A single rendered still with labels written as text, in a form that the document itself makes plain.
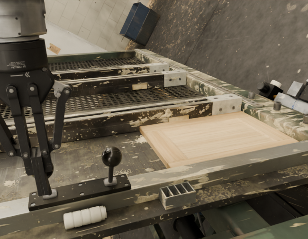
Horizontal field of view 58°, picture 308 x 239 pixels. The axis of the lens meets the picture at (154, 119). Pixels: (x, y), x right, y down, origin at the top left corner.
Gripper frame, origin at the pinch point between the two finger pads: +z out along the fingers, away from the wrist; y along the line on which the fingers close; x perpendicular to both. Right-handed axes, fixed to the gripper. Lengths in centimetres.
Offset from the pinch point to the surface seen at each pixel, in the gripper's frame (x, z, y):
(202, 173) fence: 6.1, 11.5, 32.6
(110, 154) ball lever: 2.0, 0.2, 11.5
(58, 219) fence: 6.0, 14.8, 0.9
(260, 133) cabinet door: 23, 14, 63
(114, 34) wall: 548, 27, 125
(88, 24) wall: 548, 6, 74
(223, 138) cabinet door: 24, 14, 50
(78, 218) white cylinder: 2.9, 13.0, 4.7
